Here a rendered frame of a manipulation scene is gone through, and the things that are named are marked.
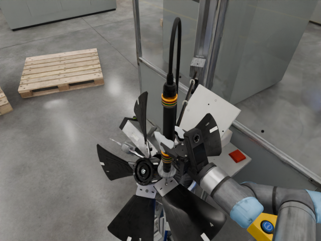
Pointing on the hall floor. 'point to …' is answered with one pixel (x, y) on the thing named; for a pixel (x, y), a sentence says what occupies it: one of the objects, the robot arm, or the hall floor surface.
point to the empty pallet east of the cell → (60, 72)
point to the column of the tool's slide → (205, 33)
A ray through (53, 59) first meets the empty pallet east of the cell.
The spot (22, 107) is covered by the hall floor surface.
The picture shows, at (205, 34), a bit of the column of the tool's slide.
